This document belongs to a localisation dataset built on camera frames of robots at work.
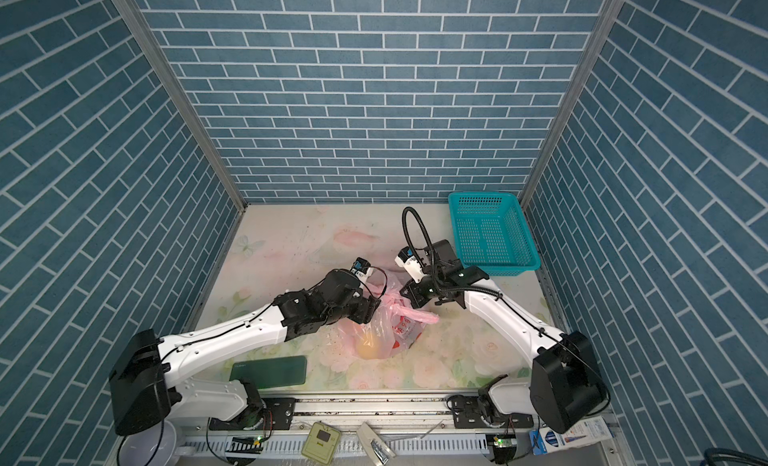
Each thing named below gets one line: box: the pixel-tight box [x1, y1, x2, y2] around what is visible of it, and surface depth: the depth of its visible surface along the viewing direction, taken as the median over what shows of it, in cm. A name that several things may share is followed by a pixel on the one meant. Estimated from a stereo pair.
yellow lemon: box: [358, 343, 379, 359], surface depth 81 cm
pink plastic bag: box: [336, 270, 439, 360], surface depth 80 cm
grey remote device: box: [357, 422, 396, 466], surface depth 69 cm
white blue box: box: [529, 415, 614, 456], surface depth 71 cm
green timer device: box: [302, 422, 341, 465], surface depth 70 cm
